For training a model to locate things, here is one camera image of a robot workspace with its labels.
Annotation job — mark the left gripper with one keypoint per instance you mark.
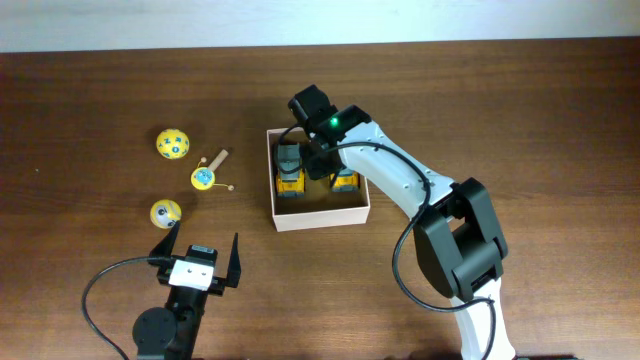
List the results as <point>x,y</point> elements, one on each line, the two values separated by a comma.
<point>217,284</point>

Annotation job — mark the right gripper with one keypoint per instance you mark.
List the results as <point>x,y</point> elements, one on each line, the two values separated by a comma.
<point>320,163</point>

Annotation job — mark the yellow grey tanker truck toy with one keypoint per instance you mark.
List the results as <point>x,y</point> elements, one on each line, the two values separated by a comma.
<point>345,180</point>

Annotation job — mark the yellow grey dump truck toy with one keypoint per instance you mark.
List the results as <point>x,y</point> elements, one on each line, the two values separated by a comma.
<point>290,178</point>

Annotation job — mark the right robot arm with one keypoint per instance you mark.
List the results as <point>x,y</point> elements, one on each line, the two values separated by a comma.
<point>459,243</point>

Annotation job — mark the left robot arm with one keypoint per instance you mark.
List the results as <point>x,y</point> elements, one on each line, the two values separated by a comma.
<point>170,331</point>

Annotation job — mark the yellow ball with eye face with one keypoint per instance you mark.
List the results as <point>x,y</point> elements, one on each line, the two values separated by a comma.
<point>165,213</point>

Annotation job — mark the yellow wooden rattle drum toy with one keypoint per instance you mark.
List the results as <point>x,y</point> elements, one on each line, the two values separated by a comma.
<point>203,177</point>

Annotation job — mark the pink cardboard box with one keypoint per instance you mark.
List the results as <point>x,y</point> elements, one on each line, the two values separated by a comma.
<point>319,206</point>

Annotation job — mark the yellow ball with blue letters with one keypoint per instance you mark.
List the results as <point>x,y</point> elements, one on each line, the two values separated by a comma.
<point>172,143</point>

